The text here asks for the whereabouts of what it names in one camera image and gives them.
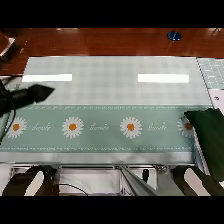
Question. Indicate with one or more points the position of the blue round disc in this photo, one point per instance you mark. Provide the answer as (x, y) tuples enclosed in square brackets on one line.
[(174, 35)]

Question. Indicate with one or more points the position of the silver frame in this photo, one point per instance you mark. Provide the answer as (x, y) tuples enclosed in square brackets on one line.
[(140, 187)]

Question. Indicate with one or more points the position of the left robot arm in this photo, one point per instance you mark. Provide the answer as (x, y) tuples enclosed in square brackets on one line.
[(20, 96)]

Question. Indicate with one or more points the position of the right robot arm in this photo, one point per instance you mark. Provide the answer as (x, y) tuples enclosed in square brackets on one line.
[(186, 183)]

